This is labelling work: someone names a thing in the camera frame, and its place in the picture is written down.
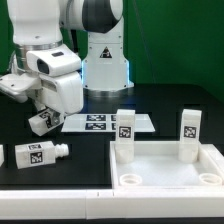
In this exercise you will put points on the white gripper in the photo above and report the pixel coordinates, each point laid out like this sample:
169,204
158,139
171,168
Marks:
63,94

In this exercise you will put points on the white square table top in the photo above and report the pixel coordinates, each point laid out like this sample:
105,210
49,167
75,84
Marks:
156,165

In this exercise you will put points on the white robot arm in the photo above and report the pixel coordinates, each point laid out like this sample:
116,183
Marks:
63,49

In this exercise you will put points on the white marker tag sheet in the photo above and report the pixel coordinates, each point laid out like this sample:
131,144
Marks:
103,123

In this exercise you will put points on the white left fence bar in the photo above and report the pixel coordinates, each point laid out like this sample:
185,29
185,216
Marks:
1,155

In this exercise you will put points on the white fence bar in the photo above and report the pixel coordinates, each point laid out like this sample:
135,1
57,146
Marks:
105,204
1,155

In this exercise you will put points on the white front fence bar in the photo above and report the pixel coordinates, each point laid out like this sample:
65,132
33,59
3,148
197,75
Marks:
105,204

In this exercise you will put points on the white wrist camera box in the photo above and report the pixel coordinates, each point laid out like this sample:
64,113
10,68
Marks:
16,86

